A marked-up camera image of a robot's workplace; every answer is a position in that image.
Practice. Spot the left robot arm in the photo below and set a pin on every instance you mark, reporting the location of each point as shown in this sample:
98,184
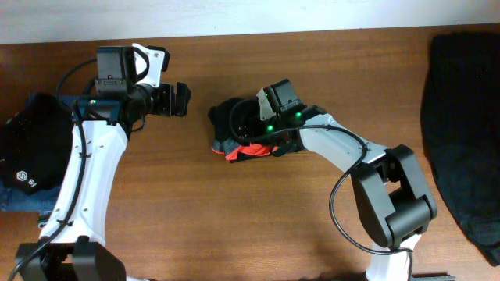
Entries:
128,88

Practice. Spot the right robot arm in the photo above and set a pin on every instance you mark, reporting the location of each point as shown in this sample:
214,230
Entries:
392,197

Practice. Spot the black leggings red grey waistband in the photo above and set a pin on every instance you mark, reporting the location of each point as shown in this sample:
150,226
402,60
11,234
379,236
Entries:
228,119

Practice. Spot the folded blue jeans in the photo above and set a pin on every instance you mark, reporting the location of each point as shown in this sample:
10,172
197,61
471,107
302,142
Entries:
42,202

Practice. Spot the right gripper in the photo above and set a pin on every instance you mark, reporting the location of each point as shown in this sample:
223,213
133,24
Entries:
245,123

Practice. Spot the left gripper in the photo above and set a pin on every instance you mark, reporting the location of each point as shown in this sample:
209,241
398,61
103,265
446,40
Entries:
166,106

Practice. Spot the black garment pile right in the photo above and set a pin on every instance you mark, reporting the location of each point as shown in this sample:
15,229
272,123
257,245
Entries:
460,127

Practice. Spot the folded black shirt with logo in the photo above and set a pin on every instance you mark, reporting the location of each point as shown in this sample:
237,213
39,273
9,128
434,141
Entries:
36,146

